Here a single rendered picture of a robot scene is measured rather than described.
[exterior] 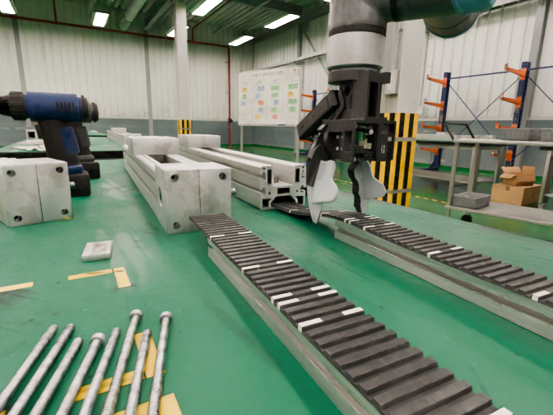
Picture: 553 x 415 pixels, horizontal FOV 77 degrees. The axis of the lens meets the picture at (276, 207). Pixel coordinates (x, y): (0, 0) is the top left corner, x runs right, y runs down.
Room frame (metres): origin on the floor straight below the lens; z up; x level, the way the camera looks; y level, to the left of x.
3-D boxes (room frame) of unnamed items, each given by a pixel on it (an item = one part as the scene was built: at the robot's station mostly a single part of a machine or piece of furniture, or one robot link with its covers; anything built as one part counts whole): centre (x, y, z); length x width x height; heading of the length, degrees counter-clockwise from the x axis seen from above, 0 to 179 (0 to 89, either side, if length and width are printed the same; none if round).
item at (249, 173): (1.04, 0.17, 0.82); 0.80 x 0.10 x 0.09; 27
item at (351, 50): (0.51, -0.10, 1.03); 0.08 x 0.08 x 0.05
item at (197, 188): (0.56, 0.12, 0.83); 0.12 x 0.09 x 0.10; 117
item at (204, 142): (1.26, 0.28, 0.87); 0.16 x 0.11 x 0.07; 27
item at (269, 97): (6.69, 0.18, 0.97); 1.51 x 0.50 x 1.95; 50
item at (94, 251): (0.41, 0.22, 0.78); 0.05 x 0.03 x 0.01; 22
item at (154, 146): (0.95, 0.34, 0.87); 0.16 x 0.11 x 0.07; 27
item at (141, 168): (0.95, 0.34, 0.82); 0.80 x 0.10 x 0.09; 27
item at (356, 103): (0.50, -0.11, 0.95); 0.09 x 0.08 x 0.12; 27
